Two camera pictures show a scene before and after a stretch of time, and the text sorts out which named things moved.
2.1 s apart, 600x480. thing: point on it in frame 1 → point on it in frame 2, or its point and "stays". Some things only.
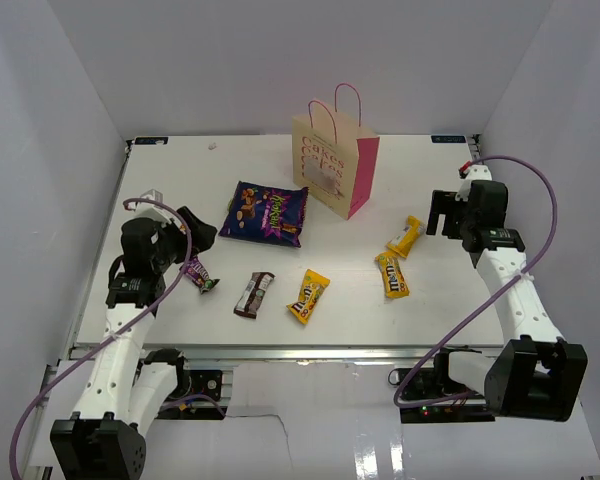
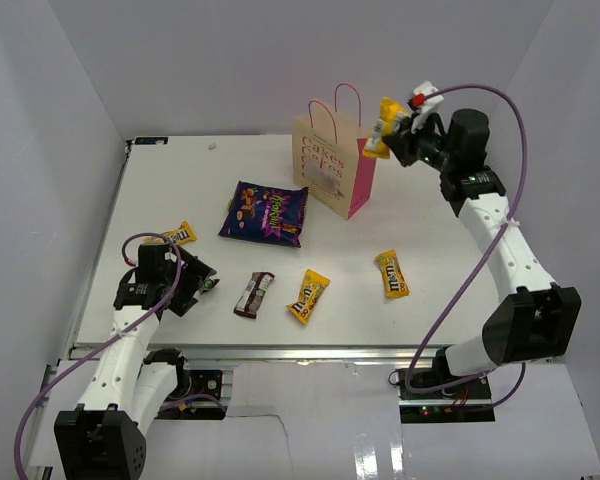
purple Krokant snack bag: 266,213 stays
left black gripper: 203,233 → 193,274
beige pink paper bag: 334,162 stays
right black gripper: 444,203 → 404,148
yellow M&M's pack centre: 312,287 stays
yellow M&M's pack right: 394,281 stays
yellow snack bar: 405,239 → 390,111
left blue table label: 151,140 stays
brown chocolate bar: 249,300 stays
